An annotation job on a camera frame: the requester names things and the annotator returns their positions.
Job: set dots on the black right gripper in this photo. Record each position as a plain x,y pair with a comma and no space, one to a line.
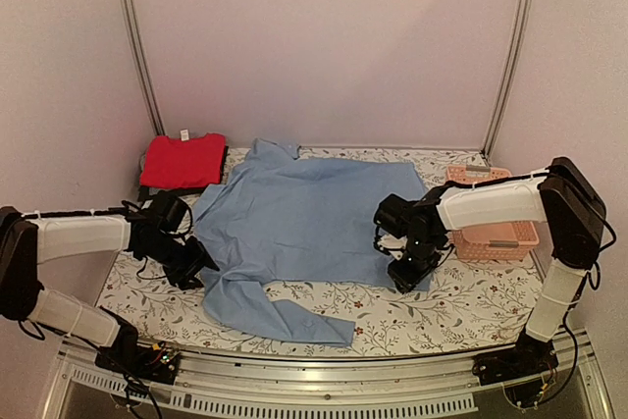
405,278

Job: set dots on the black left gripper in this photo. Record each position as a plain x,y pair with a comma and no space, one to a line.
199,258

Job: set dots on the light blue shirt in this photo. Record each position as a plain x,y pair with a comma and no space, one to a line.
281,218

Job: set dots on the red t-shirt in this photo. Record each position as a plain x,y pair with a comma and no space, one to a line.
184,164

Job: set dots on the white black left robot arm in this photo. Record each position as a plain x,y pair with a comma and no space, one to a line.
159,230

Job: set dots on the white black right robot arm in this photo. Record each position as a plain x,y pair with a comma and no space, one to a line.
492,214

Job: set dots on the pink perforated plastic basket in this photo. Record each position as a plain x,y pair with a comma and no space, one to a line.
505,241

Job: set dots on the floral patterned tablecloth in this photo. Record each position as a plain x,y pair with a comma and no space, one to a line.
468,304

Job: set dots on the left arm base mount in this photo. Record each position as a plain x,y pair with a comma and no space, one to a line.
155,363

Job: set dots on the aluminium front rail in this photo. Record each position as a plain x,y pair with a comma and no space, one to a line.
215,384

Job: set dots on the aluminium frame post right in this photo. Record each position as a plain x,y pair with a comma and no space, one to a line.
513,54

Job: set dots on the aluminium frame post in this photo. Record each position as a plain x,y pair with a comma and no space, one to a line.
513,54
140,61

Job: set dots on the aluminium frame post left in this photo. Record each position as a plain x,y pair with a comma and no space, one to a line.
140,61

